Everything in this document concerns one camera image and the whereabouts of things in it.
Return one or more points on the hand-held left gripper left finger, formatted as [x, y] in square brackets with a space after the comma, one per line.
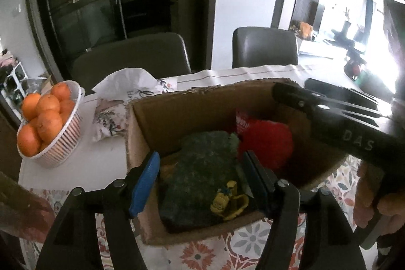
[144, 184]

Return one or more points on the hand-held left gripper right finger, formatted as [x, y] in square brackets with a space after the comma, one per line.
[253, 173]

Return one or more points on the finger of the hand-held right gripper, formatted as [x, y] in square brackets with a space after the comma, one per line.
[335, 89]
[294, 97]

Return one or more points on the red and green plush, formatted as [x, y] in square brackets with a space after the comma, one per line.
[265, 140]

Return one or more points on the yellow cartoon toy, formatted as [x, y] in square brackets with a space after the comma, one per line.
[226, 200]

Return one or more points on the red snack packet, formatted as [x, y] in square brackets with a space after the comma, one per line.
[242, 123]

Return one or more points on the dark green plush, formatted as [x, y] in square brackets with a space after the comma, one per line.
[199, 175]

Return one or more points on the brown cardboard box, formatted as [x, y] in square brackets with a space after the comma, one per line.
[177, 111]

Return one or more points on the person's right hand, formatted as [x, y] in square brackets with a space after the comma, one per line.
[367, 191]

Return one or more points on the small red object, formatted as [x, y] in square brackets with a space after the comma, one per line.
[352, 69]

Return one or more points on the dark grey chair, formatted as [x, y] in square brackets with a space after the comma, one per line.
[264, 47]
[133, 55]

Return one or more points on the floral fabric tissue box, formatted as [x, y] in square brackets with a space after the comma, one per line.
[109, 121]

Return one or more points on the white slatted basket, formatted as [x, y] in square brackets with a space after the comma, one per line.
[63, 143]

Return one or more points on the white tissue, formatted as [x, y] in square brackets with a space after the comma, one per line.
[123, 81]

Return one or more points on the pile of oranges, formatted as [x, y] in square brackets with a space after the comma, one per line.
[47, 121]

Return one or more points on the brown blurry object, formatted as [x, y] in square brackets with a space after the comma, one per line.
[22, 210]

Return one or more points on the white shoe rack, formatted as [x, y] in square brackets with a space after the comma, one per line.
[12, 77]

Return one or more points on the dark glass cabinet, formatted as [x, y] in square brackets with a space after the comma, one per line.
[88, 4]

